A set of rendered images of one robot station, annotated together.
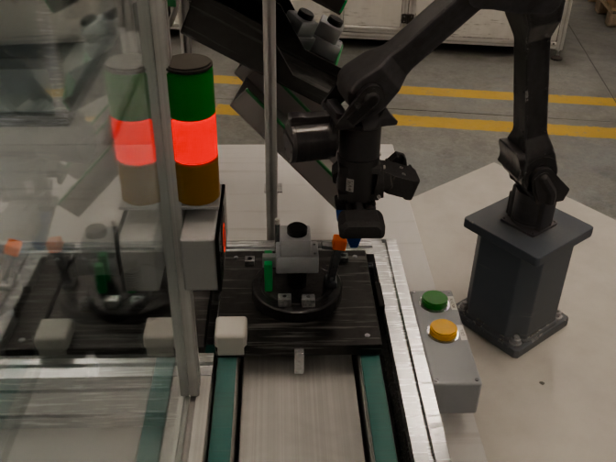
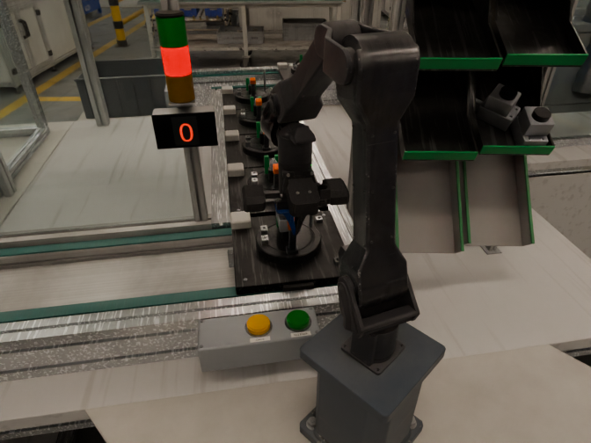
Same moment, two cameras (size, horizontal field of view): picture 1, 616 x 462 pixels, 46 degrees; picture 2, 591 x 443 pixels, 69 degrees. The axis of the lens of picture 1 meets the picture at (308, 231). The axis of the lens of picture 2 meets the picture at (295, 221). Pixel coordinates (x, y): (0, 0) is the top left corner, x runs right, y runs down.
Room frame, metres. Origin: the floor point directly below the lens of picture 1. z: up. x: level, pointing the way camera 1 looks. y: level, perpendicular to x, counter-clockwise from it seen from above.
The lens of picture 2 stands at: (0.83, -0.73, 1.54)
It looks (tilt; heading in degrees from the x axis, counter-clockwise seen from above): 34 degrees down; 83
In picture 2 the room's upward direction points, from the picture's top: straight up
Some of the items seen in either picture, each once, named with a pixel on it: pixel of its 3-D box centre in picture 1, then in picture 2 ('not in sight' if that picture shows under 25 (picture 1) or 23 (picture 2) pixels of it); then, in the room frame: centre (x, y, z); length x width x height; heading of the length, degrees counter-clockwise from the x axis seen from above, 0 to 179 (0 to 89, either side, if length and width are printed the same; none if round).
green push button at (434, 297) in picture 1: (434, 302); (297, 321); (0.90, -0.20, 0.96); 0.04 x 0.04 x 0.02
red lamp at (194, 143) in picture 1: (192, 134); (176, 59); (0.71, 0.12, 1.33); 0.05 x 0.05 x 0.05
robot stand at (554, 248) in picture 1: (517, 272); (366, 392); (0.98, -0.35, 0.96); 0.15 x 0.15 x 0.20; 39
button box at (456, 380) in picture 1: (440, 347); (259, 337); (0.83, -0.20, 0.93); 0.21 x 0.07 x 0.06; 3
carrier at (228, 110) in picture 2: not in sight; (257, 108); (0.87, 0.76, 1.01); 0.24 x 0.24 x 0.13; 3
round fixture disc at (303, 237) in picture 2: (297, 289); (288, 240); (0.90, 0.02, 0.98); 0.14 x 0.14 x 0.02
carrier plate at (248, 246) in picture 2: (297, 298); (288, 247); (0.90, 0.02, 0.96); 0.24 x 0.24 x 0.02; 3
